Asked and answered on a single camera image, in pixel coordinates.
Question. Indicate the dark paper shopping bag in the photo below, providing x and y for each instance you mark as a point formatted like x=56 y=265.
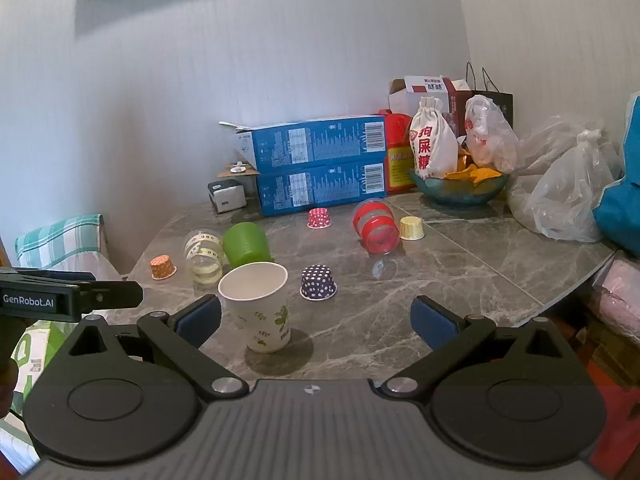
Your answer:
x=500 y=105

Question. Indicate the teal glass bowl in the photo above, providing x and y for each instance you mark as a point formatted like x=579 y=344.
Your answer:
x=460 y=191

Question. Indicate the clear yellow-striped plastic cup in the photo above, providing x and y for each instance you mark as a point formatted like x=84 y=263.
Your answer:
x=204 y=255

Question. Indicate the small white plastic parts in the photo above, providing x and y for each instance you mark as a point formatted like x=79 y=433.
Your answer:
x=239 y=166

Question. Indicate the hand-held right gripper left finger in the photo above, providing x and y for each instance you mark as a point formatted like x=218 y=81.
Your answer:
x=200 y=319

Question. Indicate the tied clear plastic bag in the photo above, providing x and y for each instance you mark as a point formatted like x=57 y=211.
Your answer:
x=570 y=195

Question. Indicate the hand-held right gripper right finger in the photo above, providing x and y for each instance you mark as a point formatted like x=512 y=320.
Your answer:
x=433 y=324

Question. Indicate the red plastic container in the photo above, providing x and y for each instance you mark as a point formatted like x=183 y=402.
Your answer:
x=397 y=160

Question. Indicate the blue cardboard box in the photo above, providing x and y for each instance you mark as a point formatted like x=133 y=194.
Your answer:
x=320 y=142
x=320 y=187

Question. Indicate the pink dotted small paper cup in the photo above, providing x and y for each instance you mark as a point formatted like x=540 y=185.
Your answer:
x=320 y=218

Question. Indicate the crumpled clear plastic bag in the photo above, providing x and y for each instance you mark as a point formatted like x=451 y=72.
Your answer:
x=545 y=142

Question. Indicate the small grey device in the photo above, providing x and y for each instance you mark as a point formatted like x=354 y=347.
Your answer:
x=227 y=196

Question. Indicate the pink padded item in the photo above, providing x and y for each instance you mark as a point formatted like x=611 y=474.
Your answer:
x=620 y=295

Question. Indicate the yellow small paper cup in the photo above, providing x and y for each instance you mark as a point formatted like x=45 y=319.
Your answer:
x=412 y=229

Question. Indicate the white and red cardboard box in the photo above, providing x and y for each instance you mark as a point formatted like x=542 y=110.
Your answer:
x=405 y=97

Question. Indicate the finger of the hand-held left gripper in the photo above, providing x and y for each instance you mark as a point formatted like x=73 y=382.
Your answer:
x=65 y=275
x=112 y=294

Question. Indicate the checked teal chair cushion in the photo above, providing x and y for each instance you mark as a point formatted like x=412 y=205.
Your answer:
x=55 y=240

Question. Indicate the green and white bag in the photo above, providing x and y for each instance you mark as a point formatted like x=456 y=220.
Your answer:
x=37 y=355

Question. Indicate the blue fabric bag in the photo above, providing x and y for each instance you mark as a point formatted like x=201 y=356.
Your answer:
x=622 y=205

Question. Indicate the clear red-striped plastic cup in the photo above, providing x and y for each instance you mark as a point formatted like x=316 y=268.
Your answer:
x=375 y=227

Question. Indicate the red-print clear plastic bag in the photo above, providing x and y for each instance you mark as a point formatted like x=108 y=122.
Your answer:
x=487 y=132

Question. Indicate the orange peels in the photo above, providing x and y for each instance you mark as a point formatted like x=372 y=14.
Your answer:
x=475 y=174

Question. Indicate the orange dotted small paper cup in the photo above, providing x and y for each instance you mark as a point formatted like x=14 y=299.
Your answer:
x=163 y=267

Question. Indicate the purple dotted small paper cup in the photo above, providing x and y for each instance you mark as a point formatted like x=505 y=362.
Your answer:
x=318 y=284

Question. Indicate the green plastic cup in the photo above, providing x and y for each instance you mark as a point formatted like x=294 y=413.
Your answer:
x=245 y=245

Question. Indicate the white leaf-print paper cup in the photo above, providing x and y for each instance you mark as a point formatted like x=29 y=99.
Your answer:
x=260 y=310

